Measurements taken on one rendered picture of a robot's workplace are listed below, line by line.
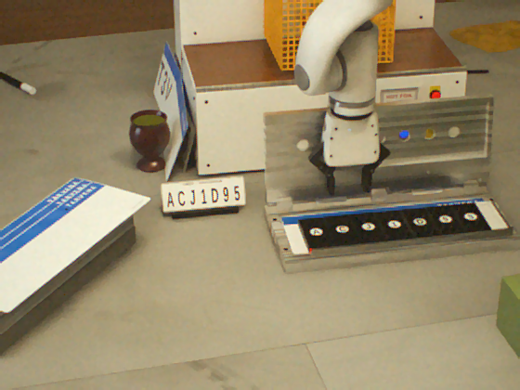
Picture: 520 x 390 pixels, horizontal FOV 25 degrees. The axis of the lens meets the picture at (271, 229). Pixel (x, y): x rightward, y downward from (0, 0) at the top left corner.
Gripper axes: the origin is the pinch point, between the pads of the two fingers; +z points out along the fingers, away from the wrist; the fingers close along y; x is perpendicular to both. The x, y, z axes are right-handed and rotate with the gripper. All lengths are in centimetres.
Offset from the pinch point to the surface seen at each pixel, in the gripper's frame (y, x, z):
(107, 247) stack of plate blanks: -45.6, -6.2, 4.9
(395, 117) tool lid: 10.1, 5.5, -10.0
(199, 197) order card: -26.9, 8.6, 5.1
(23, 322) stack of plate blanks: -61, -25, 6
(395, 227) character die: 6.8, -8.9, 5.0
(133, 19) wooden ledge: -30, 110, 9
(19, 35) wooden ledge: -60, 105, 9
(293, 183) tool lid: -9.7, 3.1, 0.8
